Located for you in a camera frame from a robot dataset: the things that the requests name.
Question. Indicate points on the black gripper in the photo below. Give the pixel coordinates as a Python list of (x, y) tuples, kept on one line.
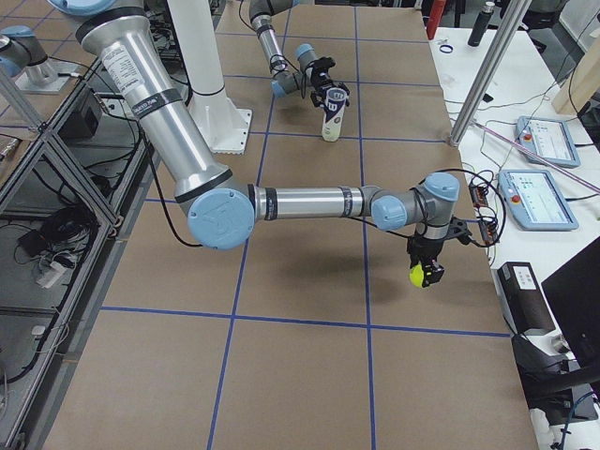
[(421, 250), (322, 82)]

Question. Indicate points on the tennis ball Roland Garros print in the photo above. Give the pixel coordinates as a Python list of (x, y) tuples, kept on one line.
[(417, 275)]

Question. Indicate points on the Wilson tennis ball can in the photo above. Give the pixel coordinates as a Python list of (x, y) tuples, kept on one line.
[(334, 107)]

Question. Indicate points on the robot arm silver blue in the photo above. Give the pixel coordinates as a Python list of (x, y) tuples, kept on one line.
[(221, 213), (286, 77)]

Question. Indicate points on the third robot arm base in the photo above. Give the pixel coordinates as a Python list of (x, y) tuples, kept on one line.
[(24, 58)]

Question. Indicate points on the brown black box device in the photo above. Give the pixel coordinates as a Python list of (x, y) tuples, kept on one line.
[(528, 308)]

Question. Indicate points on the small orange electronics box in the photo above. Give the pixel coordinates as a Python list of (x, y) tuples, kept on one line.
[(479, 195)]

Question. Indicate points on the near teach pendant tablet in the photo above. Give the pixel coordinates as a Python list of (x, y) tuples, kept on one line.
[(535, 201)]

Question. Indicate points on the teach pendant tablet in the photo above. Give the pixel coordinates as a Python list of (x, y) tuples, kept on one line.
[(535, 201), (549, 139)]

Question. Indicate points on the red cylinder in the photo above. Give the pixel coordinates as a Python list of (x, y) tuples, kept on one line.
[(434, 17)]

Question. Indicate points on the black monitor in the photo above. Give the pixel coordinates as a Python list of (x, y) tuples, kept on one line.
[(572, 292)]

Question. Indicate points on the black water bottle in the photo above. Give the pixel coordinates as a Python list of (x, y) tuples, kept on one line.
[(481, 24)]

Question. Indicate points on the far teach pendant tablet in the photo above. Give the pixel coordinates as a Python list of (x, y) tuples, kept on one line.
[(549, 139)]

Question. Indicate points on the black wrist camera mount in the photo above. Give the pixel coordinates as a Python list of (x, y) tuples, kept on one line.
[(458, 229)]

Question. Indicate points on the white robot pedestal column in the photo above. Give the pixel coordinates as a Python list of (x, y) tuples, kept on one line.
[(224, 126)]

